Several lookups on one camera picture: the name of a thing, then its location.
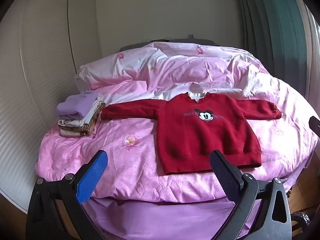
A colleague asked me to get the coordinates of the window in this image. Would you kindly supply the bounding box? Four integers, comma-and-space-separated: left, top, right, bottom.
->
304, 2, 320, 98

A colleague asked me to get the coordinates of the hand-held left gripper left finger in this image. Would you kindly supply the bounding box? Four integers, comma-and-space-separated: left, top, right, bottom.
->
26, 150, 108, 240

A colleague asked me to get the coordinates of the green curtain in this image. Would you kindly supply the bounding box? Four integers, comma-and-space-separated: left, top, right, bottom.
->
231, 0, 310, 100

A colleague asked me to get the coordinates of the folded purple garment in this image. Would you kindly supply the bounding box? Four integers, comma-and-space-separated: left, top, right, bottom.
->
56, 90, 99, 119

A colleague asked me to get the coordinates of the black ribbed wheel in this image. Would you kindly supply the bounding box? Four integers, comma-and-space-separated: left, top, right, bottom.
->
291, 211, 313, 230

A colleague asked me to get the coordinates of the white slatted wardrobe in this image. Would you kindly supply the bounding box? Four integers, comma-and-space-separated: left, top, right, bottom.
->
0, 0, 103, 213

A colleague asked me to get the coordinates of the folded cream knit garment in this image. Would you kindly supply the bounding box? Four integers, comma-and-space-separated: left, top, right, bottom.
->
60, 127, 87, 137

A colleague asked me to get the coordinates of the dark grey headboard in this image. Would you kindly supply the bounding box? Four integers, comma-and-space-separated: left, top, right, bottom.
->
119, 38, 215, 53

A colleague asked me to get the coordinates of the pink floral duvet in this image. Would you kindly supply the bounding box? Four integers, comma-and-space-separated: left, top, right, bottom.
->
35, 41, 318, 205

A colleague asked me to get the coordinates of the red cartoon mouse sweater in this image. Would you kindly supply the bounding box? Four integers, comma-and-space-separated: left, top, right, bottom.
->
100, 92, 282, 175

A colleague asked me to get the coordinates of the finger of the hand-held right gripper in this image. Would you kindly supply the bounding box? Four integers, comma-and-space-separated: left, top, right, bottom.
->
309, 116, 320, 137

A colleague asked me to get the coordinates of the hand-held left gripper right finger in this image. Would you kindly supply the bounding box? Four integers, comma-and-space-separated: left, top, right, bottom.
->
209, 150, 293, 240

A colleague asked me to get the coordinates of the pale pink floral pillow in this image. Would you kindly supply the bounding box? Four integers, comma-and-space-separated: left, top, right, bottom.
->
76, 47, 165, 90

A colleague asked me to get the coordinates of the folded white patterned garment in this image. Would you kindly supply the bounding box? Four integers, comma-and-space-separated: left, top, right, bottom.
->
58, 102, 104, 128

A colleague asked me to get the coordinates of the purple bed sheet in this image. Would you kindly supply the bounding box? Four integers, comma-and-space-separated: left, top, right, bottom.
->
81, 192, 265, 240

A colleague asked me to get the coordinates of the folded brown striped garment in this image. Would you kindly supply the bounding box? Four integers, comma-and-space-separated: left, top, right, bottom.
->
60, 105, 105, 137

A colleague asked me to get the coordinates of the white collared shirt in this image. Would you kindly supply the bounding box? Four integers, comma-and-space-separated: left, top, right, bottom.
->
187, 82, 209, 103

